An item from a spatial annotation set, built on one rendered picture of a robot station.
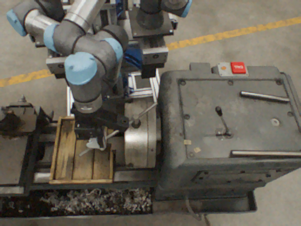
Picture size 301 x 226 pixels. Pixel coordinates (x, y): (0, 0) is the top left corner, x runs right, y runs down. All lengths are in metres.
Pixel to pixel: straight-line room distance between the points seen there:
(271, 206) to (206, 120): 1.53
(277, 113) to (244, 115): 0.14
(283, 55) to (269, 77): 2.10
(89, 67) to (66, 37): 0.16
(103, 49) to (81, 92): 0.13
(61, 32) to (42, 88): 1.98
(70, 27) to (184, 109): 0.52
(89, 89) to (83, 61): 0.07
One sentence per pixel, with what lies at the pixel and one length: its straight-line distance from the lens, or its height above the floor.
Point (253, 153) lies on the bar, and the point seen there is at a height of 1.28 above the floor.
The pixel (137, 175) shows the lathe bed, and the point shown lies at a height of 0.87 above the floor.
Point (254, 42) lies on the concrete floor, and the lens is 3.27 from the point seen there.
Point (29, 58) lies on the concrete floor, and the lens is 3.00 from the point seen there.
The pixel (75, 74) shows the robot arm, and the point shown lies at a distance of 0.60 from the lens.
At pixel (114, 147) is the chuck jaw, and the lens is 1.07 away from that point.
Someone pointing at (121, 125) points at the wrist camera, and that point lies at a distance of 0.73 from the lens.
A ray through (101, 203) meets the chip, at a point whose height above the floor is 0.59.
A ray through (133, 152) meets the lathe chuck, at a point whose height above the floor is 1.17.
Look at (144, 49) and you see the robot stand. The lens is 1.35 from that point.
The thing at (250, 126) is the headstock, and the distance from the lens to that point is 1.03.
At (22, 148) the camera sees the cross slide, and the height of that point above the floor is 0.97.
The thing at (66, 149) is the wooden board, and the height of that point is 0.89.
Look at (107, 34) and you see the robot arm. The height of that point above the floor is 1.42.
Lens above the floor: 2.10
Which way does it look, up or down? 62 degrees down
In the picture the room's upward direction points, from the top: 6 degrees clockwise
